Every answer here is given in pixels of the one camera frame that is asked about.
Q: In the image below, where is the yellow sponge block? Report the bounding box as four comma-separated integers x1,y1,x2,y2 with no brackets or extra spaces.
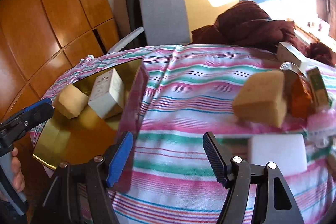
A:
232,70,288,128
53,84,89,119

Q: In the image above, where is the white foam block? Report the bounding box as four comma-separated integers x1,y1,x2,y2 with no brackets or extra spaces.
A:
248,134,307,176

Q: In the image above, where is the white cardboard box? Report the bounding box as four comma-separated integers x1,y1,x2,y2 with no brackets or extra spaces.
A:
88,69,125,119

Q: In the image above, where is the orange snack bag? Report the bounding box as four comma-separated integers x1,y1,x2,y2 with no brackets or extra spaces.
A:
279,62,315,119

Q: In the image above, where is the left hand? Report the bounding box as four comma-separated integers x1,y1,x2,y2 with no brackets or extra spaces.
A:
11,147,25,193

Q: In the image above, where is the gold metal tray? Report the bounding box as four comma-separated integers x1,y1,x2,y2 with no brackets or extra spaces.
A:
33,59,149,170

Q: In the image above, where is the striped pink green tablecloth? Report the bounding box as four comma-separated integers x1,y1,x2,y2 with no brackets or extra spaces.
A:
29,44,336,224

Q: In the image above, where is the wooden wardrobe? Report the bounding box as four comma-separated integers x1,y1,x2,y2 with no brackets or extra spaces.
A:
1,0,119,119

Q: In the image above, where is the small green medicine box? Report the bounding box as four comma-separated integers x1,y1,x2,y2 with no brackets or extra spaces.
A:
306,67,332,111

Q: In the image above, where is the beige box with blue stripe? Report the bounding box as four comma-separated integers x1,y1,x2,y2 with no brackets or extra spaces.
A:
276,42,308,73

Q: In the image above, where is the maroon quilted jacket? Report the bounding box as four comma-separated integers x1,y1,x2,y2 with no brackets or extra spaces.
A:
191,1,335,67

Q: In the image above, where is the dark rolled mat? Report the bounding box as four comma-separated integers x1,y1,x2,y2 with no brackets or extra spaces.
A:
125,0,143,32

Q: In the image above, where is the grey office chair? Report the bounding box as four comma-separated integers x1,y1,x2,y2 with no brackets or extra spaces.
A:
109,0,191,53

